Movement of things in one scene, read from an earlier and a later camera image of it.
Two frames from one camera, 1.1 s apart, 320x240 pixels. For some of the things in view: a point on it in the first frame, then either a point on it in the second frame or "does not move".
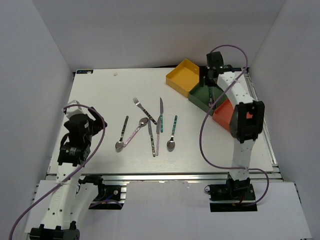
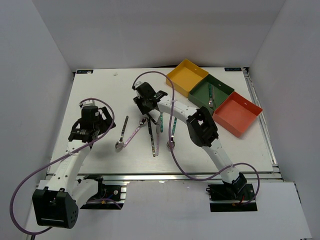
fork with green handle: (211, 94) does not move
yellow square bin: (184, 77) does not move
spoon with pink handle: (142, 122) does not move
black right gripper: (204, 71) → (138, 101)
